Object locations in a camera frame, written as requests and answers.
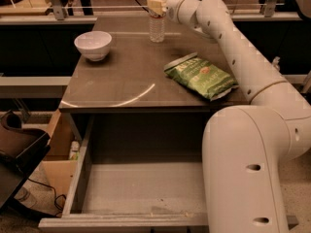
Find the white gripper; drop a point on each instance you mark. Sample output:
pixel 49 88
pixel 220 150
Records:
pixel 172 6

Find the clear plastic water bottle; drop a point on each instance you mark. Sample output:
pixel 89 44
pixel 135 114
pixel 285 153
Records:
pixel 157 28

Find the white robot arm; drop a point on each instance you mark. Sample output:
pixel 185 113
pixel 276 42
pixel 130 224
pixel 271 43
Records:
pixel 243 145

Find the clear pump bottle right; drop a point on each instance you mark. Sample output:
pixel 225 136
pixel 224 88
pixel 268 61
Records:
pixel 275 63

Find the small bottle in box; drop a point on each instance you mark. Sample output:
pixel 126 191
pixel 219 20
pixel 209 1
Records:
pixel 74 150

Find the grey open top drawer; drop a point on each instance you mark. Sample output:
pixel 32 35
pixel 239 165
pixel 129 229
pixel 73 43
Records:
pixel 137 173

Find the white ceramic bowl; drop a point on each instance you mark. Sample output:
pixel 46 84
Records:
pixel 94 45

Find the green chip bag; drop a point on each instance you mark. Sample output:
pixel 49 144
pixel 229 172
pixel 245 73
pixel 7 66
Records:
pixel 201 76

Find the grey cabinet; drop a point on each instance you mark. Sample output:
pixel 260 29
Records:
pixel 131 77

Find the metal railing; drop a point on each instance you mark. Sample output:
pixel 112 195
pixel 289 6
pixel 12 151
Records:
pixel 244 10

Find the cardboard box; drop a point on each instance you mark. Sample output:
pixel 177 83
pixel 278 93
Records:
pixel 58 167

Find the dark brown chair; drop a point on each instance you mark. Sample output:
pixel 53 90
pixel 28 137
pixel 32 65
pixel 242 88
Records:
pixel 21 151

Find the clear cup on floor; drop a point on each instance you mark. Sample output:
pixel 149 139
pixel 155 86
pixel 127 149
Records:
pixel 25 198

